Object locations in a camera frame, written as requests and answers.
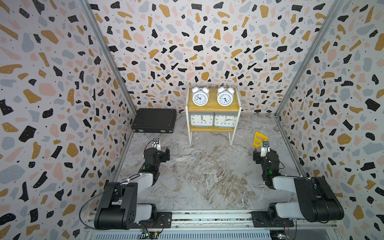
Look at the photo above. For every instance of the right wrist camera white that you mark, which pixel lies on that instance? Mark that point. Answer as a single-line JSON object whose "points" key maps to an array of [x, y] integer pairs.
{"points": [[265, 148]]}

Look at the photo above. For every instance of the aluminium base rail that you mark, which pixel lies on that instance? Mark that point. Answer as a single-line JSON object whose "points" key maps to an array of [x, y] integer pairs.
{"points": [[221, 225]]}

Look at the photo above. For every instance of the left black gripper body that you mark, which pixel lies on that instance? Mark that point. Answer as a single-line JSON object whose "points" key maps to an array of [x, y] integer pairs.
{"points": [[161, 158]]}

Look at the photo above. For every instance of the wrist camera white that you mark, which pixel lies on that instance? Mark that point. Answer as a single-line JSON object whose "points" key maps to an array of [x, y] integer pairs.
{"points": [[156, 143], [265, 148]]}

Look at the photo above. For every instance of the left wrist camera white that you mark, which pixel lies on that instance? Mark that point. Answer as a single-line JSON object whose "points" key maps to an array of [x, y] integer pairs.
{"points": [[156, 143]]}

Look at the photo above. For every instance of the black case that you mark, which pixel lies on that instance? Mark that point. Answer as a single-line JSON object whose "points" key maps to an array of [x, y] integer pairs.
{"points": [[151, 120]]}

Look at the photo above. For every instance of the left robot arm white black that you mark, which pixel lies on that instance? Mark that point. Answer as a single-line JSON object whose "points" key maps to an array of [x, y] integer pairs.
{"points": [[119, 208]]}

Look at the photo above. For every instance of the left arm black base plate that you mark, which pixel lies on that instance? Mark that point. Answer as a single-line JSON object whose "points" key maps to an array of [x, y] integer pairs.
{"points": [[162, 220]]}

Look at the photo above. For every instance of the grey square alarm clock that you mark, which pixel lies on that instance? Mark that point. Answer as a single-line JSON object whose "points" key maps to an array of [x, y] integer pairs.
{"points": [[225, 120], [201, 120]]}

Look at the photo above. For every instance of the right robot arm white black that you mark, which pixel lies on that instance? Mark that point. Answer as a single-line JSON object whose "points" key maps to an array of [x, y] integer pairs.
{"points": [[316, 202]]}

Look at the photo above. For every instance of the white twin-bell clock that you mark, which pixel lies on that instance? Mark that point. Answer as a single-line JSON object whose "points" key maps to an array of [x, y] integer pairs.
{"points": [[200, 96], [225, 95]]}

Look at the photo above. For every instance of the yellow plastic triangle tool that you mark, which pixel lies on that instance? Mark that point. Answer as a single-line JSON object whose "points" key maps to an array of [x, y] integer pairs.
{"points": [[258, 139]]}

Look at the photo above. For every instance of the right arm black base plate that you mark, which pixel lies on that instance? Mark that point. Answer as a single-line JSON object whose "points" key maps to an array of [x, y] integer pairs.
{"points": [[264, 219]]}

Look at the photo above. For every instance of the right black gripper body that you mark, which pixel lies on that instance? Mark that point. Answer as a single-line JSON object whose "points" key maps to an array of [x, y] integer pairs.
{"points": [[258, 160]]}

